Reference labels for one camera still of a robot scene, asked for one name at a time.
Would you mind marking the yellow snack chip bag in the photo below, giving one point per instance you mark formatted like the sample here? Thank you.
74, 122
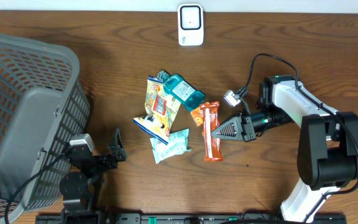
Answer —
161, 109

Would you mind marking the blue mouthwash bottle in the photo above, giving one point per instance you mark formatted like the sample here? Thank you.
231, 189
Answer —
187, 95

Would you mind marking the orange chocolate bar wrapper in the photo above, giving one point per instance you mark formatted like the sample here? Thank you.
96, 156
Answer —
210, 123

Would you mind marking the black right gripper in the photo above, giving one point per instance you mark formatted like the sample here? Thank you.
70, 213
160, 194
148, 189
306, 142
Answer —
243, 128

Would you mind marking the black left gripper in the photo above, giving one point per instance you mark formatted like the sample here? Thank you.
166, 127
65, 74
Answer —
118, 151

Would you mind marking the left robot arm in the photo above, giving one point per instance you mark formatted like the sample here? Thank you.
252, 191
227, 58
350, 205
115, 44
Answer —
81, 188

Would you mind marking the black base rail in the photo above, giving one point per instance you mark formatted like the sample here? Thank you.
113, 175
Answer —
136, 218

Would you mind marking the small orange snack pack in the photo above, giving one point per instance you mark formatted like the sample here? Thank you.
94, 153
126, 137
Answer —
197, 115

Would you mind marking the grey plastic mesh basket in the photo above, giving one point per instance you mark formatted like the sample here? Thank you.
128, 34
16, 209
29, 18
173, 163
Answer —
42, 106

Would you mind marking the white barcode scanner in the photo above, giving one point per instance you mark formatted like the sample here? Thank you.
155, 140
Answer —
190, 25

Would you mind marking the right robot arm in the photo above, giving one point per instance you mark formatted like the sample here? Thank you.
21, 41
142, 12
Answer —
327, 158

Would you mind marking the mint green wipes pack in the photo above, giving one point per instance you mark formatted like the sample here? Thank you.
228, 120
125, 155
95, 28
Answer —
177, 145

